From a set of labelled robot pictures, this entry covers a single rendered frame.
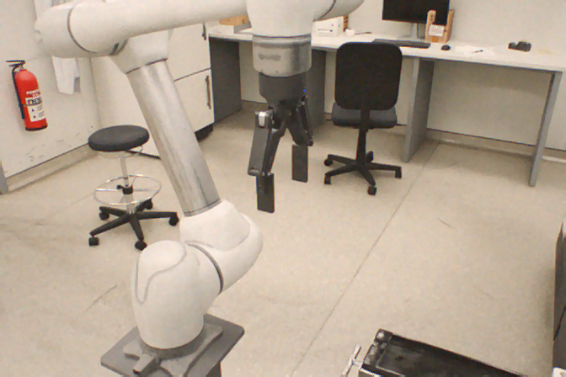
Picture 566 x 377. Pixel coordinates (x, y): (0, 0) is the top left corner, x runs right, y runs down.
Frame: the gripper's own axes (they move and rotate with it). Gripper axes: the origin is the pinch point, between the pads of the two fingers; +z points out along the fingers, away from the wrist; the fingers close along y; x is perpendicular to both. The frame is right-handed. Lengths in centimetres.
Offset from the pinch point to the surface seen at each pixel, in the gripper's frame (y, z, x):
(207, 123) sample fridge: -269, 104, -219
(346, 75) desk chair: -227, 36, -74
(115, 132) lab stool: -121, 57, -173
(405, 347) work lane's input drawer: -13.7, 40.1, 22.1
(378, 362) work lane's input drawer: -5.9, 38.7, 18.4
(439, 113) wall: -360, 94, -34
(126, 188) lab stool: -118, 90, -168
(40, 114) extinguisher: -145, 66, -272
